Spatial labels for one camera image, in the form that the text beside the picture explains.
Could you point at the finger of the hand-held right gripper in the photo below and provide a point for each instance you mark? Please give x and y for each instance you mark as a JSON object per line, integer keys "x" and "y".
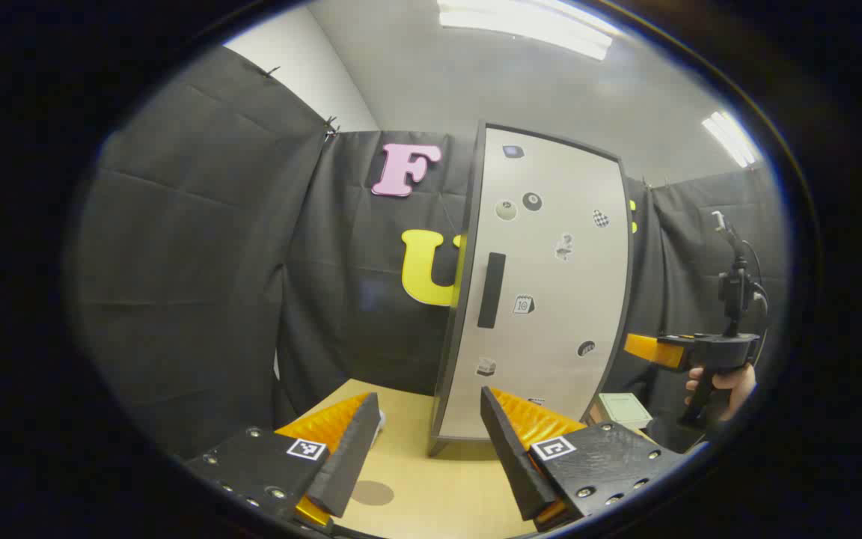
{"x": 652, "y": 349}

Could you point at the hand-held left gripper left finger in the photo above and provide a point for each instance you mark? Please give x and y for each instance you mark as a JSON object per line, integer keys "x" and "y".
{"x": 349, "y": 457}

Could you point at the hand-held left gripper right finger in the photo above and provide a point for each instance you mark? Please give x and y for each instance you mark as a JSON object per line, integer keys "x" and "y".
{"x": 509, "y": 457}

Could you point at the round brown coaster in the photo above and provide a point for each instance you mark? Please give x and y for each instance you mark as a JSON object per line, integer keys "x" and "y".
{"x": 373, "y": 492}

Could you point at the dark grey cabinet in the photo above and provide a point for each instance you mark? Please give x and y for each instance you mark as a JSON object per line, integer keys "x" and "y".
{"x": 450, "y": 374}

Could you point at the white cabinet door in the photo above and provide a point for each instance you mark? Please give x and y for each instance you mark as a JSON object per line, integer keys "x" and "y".
{"x": 551, "y": 299}

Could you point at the black backdrop cloth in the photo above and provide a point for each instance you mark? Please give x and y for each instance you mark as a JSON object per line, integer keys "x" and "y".
{"x": 199, "y": 262}

